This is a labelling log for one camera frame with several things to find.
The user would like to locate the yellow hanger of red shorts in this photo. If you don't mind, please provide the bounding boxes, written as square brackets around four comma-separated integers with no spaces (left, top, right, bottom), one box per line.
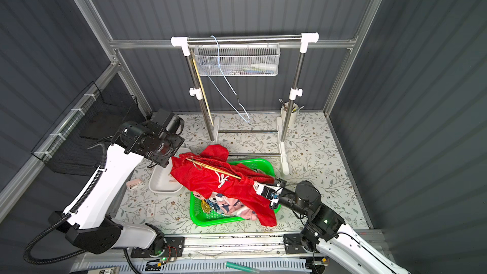
[187,159,242,180]

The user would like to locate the pink navy patterned shorts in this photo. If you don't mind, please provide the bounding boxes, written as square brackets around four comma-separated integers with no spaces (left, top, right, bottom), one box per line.
[209,193,257,221]

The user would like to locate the red shorts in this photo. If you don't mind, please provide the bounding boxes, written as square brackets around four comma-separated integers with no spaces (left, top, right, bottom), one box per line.
[171,145,277,227]

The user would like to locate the light blue wire hanger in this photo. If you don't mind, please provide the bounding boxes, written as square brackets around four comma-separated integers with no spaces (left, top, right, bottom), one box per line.
[205,35,251,125]

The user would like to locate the blue yellow white printed shorts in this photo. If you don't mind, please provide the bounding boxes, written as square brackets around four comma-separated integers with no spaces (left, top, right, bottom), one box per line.
[201,199,224,215]

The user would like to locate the yellow hanger of printed shorts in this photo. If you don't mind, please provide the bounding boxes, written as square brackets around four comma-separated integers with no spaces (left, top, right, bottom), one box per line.
[190,49,214,127]

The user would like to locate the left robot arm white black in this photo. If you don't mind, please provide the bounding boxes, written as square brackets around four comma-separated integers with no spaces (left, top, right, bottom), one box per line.
[48,109,185,256]

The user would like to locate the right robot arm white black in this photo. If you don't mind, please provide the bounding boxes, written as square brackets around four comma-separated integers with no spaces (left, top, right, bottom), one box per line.
[254,179,409,273]

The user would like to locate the white plastic tray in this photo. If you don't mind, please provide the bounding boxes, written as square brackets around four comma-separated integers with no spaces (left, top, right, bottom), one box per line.
[148,158,184,195]

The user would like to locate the pink clothespin by tray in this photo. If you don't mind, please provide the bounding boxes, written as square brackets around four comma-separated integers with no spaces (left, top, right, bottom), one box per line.
[126,178,145,190]

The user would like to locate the steel clothes rack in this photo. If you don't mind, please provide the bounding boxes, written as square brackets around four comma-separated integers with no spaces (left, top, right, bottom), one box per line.
[171,32,320,175]

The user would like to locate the white pen cup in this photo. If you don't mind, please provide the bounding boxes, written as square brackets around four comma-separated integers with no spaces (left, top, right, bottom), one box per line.
[280,98,301,128]

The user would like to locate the green plastic basket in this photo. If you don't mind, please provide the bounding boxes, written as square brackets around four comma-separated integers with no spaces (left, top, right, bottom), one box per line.
[189,158,282,227]

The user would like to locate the green marker pen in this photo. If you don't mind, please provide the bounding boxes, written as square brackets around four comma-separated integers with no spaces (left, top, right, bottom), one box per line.
[225,261,260,273]

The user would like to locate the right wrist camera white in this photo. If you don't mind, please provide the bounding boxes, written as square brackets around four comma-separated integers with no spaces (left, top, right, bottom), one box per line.
[256,184,284,210]

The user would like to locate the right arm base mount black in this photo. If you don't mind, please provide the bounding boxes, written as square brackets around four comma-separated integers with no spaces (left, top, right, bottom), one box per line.
[282,233,316,254]

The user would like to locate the black wire wall basket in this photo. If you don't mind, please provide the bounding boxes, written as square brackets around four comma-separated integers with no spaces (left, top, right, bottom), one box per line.
[31,82,145,176]

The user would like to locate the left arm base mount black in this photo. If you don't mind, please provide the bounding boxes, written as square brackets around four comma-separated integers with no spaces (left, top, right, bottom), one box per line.
[130,237,186,258]

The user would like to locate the white wire mesh basket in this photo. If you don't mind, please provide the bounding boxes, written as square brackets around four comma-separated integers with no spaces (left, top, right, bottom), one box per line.
[194,44,281,77]

